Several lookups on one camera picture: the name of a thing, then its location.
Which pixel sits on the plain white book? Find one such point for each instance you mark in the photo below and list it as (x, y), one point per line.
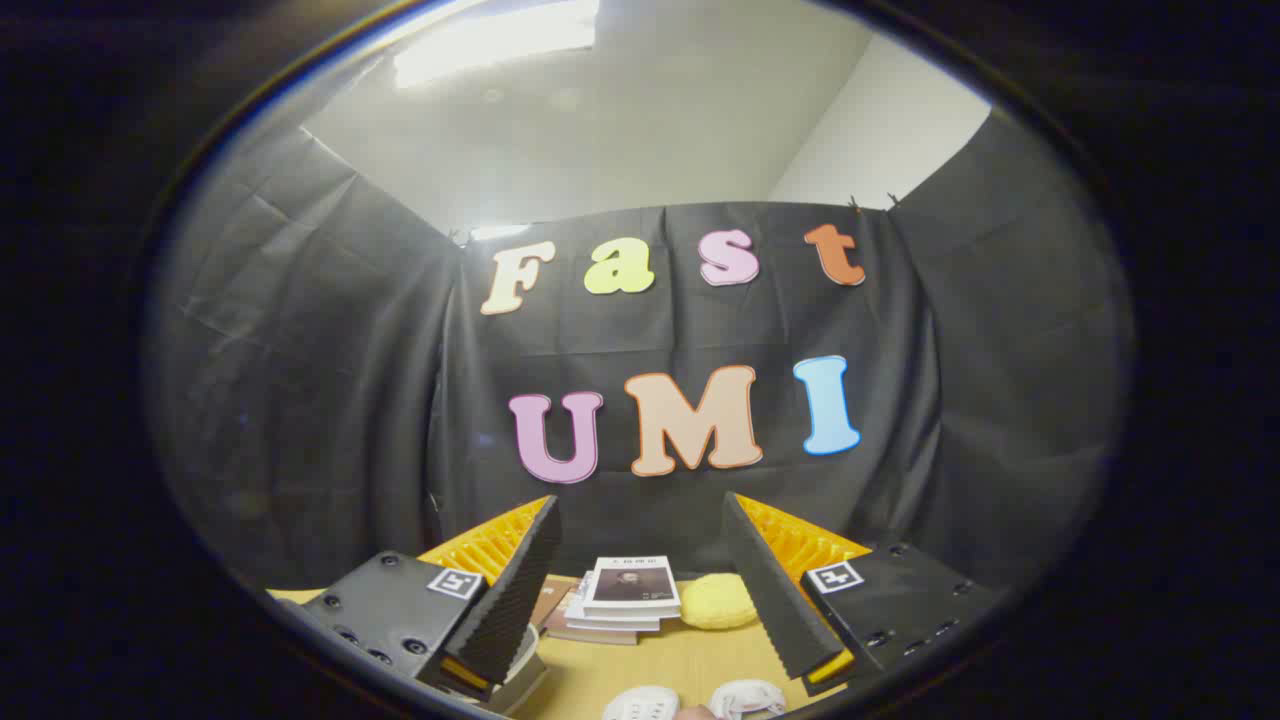
(620, 623)

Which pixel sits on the yellow round plush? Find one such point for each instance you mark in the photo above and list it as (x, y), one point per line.
(718, 600)

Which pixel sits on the white book with portrait cover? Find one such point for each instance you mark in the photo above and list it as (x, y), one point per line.
(630, 585)

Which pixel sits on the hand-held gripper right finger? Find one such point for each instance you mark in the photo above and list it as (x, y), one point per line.
(770, 600)

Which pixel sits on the white shoe with striped sides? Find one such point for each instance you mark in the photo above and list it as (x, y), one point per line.
(640, 705)
(748, 697)

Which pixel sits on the thick book with brown edges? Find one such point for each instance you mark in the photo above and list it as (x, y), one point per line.
(590, 636)

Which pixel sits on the tan storage box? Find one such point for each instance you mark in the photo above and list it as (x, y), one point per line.
(525, 680)

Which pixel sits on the brown cover book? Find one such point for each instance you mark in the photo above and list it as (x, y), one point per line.
(552, 600)

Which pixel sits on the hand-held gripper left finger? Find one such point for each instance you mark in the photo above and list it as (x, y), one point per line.
(520, 600)

